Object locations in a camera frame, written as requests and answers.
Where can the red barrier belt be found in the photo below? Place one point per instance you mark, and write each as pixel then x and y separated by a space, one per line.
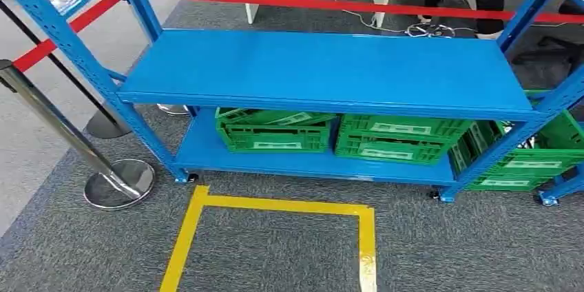
pixel 319 4

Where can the black chair base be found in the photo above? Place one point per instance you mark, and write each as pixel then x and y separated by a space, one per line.
pixel 547 57

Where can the green plastic crate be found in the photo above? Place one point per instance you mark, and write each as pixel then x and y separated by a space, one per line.
pixel 392 141
pixel 529 183
pixel 273 137
pixel 497 164

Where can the black barrier stanchion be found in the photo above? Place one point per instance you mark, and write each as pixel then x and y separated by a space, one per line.
pixel 107 128

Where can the blue metal shelf rack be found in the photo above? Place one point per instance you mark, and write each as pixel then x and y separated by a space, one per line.
pixel 319 66
pixel 563 187

